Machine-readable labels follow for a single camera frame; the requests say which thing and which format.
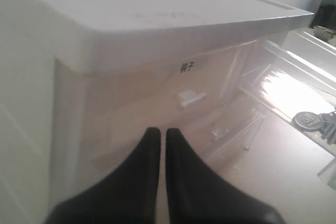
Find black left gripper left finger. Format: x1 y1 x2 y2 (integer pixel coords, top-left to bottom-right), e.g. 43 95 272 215
45 127 161 223

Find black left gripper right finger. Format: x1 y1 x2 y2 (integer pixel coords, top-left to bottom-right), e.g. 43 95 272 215
165 128 285 223

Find bunch of keys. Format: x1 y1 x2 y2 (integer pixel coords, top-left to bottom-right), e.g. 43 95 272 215
291 111 335 145

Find middle wide clear drawer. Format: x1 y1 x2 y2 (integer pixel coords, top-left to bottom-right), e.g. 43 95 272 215
162 103 266 162

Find white translucent drawer cabinet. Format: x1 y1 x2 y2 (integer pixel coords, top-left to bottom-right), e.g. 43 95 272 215
1 0 313 223

